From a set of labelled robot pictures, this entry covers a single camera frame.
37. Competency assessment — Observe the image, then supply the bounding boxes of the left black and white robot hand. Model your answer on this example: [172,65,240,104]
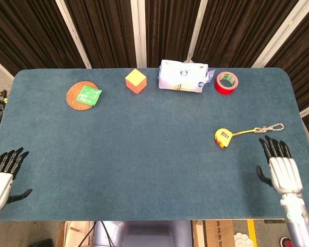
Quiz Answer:
[0,147,33,214]

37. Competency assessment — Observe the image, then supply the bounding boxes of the round woven brown coaster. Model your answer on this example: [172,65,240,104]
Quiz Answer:
[66,80,100,111]

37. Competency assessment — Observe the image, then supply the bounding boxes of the light wooden plank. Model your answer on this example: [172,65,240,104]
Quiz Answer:
[193,220,205,247]

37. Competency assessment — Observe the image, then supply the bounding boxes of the light wooden crate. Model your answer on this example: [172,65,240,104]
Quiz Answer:
[55,221,96,247]

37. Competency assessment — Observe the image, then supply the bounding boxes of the red tape roll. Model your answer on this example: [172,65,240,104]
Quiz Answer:
[214,72,239,96]

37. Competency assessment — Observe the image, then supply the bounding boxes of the white flower-shaped tray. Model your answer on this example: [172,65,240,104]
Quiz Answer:
[233,232,258,247]

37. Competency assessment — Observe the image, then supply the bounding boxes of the dark brown pleated curtain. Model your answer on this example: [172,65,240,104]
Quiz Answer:
[0,0,309,152]

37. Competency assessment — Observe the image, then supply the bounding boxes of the orange and yellow cube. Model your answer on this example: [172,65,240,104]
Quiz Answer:
[125,68,148,95]

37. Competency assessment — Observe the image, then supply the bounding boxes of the white tissue pack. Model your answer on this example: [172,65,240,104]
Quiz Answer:
[158,59,216,94]

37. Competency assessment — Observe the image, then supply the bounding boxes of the brown cardboard box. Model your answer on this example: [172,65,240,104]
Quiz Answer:
[204,220,235,247]

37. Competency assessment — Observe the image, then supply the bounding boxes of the green foil packet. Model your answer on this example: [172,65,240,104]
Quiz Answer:
[76,85,103,107]

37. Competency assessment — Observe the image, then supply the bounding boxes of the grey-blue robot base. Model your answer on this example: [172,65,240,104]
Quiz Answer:
[92,220,194,247]

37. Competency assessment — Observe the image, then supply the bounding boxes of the blue felt table cover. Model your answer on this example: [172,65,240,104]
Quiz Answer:
[0,67,309,222]

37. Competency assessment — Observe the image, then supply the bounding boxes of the white braided rope loop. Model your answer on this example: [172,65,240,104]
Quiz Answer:
[252,123,284,134]

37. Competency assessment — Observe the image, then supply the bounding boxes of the yellow tape measure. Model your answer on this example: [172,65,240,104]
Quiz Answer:
[214,128,257,149]

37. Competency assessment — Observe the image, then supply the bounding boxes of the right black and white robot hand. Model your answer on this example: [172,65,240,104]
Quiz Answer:
[256,135,304,197]

